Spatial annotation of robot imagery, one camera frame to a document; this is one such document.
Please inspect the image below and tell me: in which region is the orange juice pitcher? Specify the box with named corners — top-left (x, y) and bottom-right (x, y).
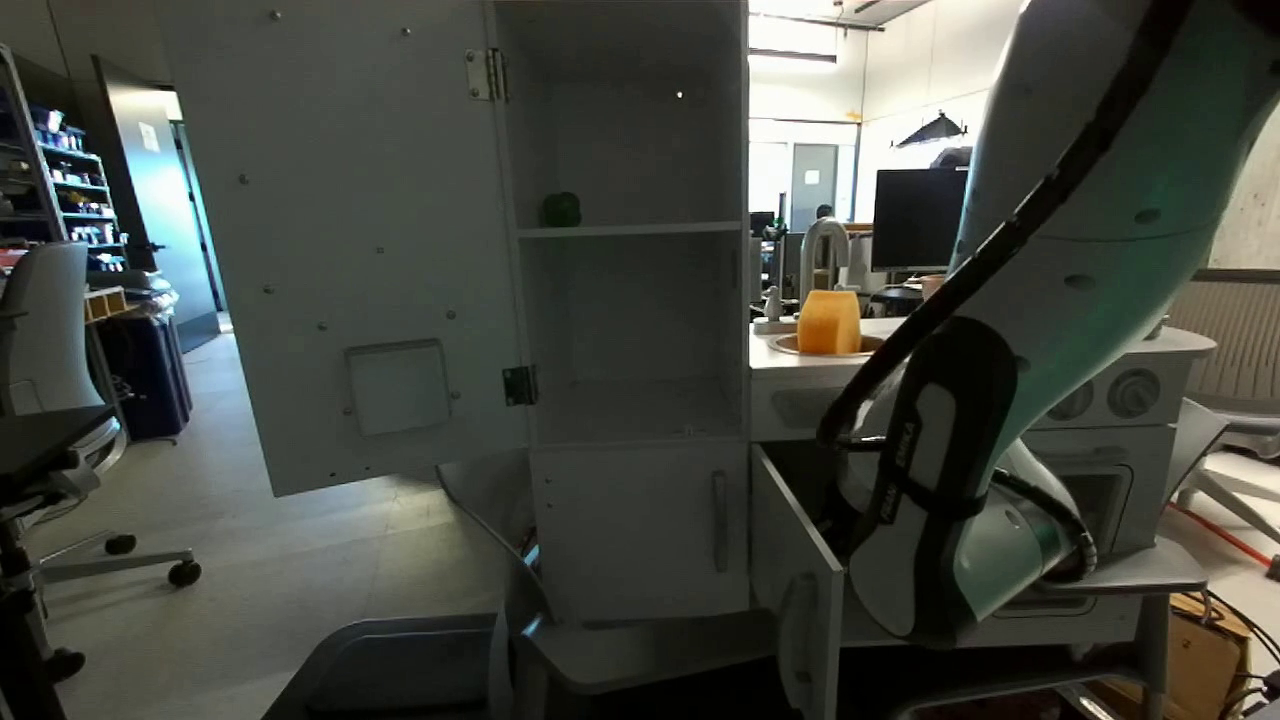
top-left (793, 288), bottom-right (868, 361)

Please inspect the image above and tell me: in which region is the white cabinet door grey handle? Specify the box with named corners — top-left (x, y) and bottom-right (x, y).
top-left (532, 443), bottom-right (757, 633)
top-left (753, 443), bottom-right (849, 720)

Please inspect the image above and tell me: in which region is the black door latch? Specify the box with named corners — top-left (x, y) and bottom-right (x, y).
top-left (502, 365), bottom-right (543, 410)

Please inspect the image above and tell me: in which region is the tall white cabinet door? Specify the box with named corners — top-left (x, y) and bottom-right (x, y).
top-left (157, 0), bottom-right (532, 499)

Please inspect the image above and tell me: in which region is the white oven door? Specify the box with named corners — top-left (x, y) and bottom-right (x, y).
top-left (1054, 423), bottom-right (1176, 564)

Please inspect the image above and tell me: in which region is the white toy kitchen body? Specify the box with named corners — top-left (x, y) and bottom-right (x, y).
top-left (496, 0), bottom-right (1220, 654)

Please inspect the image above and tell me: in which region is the dark green round object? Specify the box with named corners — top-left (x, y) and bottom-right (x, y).
top-left (536, 186), bottom-right (585, 231)

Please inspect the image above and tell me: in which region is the grey toy faucet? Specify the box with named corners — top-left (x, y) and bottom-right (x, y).
top-left (796, 217), bottom-right (855, 300)

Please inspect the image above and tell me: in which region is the grey base platform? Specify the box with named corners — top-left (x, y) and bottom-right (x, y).
top-left (523, 609), bottom-right (786, 699)

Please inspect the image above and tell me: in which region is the black computer monitor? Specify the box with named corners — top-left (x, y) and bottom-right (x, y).
top-left (871, 163), bottom-right (973, 276)

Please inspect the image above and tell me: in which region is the black hanging lamp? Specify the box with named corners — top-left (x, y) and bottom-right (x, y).
top-left (891, 106), bottom-right (970, 151)

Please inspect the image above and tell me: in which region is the grey stove knob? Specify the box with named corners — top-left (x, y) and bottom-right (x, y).
top-left (1045, 377), bottom-right (1099, 423)
top-left (1110, 368), bottom-right (1164, 423)

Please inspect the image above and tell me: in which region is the black suitcase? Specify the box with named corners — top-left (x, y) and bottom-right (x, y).
top-left (96, 308), bottom-right (195, 443)

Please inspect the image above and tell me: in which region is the storage shelf rack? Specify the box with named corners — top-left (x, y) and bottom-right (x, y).
top-left (0, 42), bottom-right (134, 290)

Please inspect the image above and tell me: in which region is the grey office chair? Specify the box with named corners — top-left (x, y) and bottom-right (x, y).
top-left (0, 240), bottom-right (209, 720)

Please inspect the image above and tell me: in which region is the white ribbed radiator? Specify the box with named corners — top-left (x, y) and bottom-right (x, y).
top-left (1164, 272), bottom-right (1280, 414)

